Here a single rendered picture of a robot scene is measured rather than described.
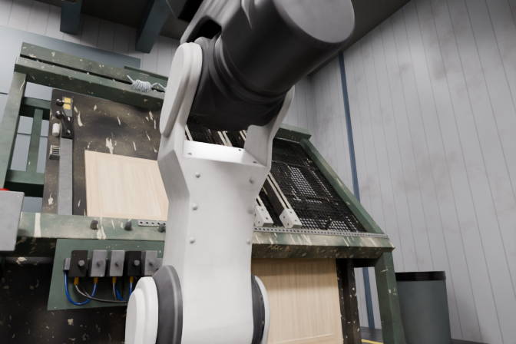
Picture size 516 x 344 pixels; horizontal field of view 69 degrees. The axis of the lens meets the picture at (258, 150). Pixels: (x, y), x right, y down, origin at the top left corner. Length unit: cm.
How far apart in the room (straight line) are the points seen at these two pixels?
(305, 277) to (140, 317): 189
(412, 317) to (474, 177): 155
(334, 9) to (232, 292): 39
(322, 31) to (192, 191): 27
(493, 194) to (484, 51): 151
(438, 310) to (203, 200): 380
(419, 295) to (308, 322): 196
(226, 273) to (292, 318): 177
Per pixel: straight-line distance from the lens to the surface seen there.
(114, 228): 163
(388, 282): 258
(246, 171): 56
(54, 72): 252
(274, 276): 223
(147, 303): 54
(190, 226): 53
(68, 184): 179
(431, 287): 418
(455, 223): 457
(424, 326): 421
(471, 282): 451
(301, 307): 235
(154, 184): 196
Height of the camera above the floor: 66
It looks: 19 degrees up
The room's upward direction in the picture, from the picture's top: 2 degrees counter-clockwise
